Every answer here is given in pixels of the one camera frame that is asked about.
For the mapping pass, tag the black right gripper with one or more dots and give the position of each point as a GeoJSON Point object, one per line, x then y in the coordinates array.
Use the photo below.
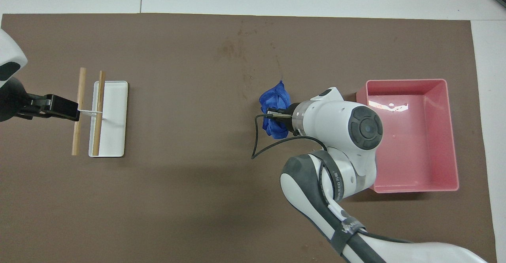
{"type": "Point", "coordinates": [291, 124]}

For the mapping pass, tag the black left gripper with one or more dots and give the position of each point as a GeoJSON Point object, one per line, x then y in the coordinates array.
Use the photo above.
{"type": "Point", "coordinates": [12, 101]}

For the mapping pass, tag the blue towel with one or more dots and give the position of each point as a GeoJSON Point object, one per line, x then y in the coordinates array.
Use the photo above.
{"type": "Point", "coordinates": [272, 97]}

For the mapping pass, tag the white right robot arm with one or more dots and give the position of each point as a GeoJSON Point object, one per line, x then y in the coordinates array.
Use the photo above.
{"type": "Point", "coordinates": [336, 120]}

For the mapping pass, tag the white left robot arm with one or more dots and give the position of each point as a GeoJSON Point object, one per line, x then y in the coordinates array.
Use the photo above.
{"type": "Point", "coordinates": [10, 49]}

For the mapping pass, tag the wooden rack rod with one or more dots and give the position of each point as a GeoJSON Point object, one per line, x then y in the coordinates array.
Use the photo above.
{"type": "Point", "coordinates": [99, 93]}
{"type": "Point", "coordinates": [80, 89]}

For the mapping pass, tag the brown table mat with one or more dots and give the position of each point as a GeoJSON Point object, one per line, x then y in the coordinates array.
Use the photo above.
{"type": "Point", "coordinates": [197, 176]}

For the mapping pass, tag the pink plastic bin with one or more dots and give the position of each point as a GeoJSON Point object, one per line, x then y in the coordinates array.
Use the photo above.
{"type": "Point", "coordinates": [415, 144]}

